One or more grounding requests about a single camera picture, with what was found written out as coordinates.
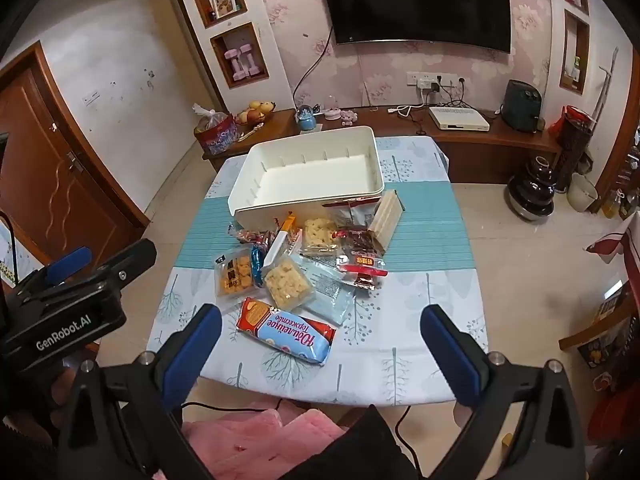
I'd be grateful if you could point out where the teal white printed tablecloth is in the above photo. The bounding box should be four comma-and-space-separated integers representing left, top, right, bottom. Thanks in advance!
146, 135, 490, 406

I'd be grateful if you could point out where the black wall television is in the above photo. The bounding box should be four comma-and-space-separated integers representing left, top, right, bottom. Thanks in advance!
316, 0, 513, 54

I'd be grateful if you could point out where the white bucket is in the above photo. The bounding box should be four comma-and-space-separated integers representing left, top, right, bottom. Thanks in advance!
566, 174, 599, 213

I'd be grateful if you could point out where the fruit bowl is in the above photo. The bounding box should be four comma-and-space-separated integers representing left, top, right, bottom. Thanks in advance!
234, 100, 277, 126

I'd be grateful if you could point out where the white wall socket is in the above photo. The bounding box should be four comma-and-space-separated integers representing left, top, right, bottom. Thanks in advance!
406, 71, 458, 88

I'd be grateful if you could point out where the red printed bag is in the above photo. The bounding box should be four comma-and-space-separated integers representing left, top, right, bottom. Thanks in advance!
194, 112, 240, 157

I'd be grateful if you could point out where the white plastic storage box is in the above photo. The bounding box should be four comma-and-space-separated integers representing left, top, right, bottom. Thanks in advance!
227, 125, 387, 233

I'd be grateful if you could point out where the light blue snack packet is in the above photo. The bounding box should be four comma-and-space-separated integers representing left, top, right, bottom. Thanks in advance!
292, 254, 357, 327

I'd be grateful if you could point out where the brown wooden door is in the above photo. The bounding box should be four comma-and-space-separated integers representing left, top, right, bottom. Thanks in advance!
0, 41, 150, 281

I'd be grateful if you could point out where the pink garment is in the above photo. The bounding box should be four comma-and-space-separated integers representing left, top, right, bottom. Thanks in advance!
182, 407, 351, 480

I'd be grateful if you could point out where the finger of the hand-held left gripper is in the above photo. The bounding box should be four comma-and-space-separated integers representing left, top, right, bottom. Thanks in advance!
19, 238, 157, 307
17, 247, 93, 295

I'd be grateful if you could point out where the nut candy clear packet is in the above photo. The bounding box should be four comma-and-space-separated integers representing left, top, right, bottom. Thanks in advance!
227, 225, 278, 251

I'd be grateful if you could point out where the person's left hand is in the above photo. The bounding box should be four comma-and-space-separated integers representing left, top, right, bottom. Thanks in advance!
44, 357, 81, 408

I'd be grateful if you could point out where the long wooden cabinet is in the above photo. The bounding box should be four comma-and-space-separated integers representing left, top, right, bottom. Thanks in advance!
202, 106, 563, 184

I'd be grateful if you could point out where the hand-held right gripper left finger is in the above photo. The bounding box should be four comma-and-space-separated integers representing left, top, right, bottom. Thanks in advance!
57, 304, 223, 480

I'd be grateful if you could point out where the small blue candy packet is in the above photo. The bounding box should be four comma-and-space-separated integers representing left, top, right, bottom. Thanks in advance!
250, 244, 266, 286

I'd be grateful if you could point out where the orange cracker clear packet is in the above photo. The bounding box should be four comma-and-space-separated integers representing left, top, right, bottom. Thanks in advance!
214, 247, 263, 300

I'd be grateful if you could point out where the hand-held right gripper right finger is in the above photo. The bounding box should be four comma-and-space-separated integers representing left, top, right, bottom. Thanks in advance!
420, 304, 586, 480

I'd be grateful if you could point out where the red-edged snack packet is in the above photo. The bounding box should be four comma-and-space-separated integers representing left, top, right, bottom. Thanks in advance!
340, 260, 390, 292

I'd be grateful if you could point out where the clear plastic bag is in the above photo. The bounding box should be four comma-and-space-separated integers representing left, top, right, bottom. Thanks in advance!
192, 102, 228, 128

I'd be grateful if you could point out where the orange white stick packet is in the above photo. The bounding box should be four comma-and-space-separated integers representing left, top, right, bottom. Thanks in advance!
261, 212, 298, 267

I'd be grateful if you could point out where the dark tall basket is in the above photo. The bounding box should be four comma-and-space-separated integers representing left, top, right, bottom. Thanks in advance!
554, 120, 595, 193

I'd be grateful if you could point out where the dark red snack packet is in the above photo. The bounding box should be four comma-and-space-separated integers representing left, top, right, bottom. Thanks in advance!
331, 227, 387, 268

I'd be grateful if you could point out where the rice cracker clear packet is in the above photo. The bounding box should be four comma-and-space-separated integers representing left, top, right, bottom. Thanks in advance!
300, 216, 337, 257
262, 256, 317, 312

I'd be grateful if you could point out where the brown wafer packet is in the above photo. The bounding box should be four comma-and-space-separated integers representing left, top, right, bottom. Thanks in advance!
367, 189, 405, 252

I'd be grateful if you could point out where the wooden chair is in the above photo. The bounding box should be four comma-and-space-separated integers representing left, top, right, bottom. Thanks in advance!
558, 280, 640, 368

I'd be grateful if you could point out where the white set-top box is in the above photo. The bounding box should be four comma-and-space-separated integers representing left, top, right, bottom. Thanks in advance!
427, 105, 491, 132

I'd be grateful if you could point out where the white charger cable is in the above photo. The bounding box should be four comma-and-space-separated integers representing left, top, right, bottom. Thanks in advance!
385, 104, 426, 120

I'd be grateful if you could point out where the white biscuit roll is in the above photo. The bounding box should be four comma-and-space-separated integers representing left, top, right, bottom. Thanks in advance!
236, 297, 337, 367

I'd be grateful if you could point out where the red shopping bag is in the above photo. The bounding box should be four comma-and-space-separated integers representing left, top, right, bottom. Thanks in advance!
549, 105, 593, 136

